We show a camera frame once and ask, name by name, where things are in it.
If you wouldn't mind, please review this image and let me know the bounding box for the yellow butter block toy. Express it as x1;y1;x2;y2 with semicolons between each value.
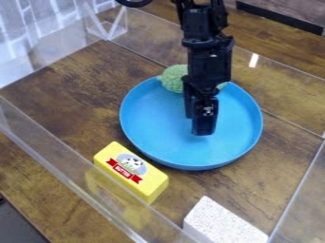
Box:
92;141;169;204

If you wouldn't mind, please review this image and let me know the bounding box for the blue round tray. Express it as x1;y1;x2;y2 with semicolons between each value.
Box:
119;77;262;171

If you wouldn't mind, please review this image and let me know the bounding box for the white sheer curtain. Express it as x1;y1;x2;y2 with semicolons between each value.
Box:
0;0;102;88

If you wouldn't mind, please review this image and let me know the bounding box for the clear acrylic corner bracket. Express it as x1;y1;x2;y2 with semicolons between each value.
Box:
86;0;129;41

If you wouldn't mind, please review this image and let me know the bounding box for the green bitter gourd toy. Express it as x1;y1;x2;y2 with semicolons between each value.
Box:
157;65;230;96

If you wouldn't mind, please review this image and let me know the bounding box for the clear acrylic enclosure wall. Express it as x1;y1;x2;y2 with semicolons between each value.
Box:
0;2;325;243

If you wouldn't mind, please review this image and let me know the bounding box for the white speckled foam block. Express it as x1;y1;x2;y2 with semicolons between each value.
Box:
183;196;268;243

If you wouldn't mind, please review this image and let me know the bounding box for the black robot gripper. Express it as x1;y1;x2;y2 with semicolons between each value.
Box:
171;0;236;136

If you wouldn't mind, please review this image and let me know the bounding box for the black baseboard strip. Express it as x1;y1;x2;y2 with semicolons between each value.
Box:
236;0;325;37

